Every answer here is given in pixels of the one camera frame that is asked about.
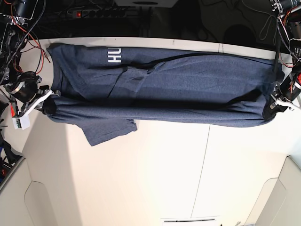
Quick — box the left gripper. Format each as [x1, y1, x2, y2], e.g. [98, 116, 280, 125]
[262, 72, 301, 121]

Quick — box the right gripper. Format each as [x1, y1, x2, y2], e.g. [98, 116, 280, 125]
[4, 72, 60, 117]

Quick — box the blue t-shirt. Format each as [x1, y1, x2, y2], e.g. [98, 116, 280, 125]
[48, 43, 284, 146]

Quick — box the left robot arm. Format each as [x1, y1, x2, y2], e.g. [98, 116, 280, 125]
[263, 0, 301, 121]

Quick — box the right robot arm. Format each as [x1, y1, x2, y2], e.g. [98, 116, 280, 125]
[0, 0, 55, 119]

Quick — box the black power strip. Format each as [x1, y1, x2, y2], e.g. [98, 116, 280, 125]
[67, 7, 139, 19]

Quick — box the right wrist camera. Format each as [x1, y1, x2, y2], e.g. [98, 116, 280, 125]
[12, 115, 31, 130]

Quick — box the orange handled screwdriver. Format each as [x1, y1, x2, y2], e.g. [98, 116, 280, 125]
[10, 102, 16, 117]

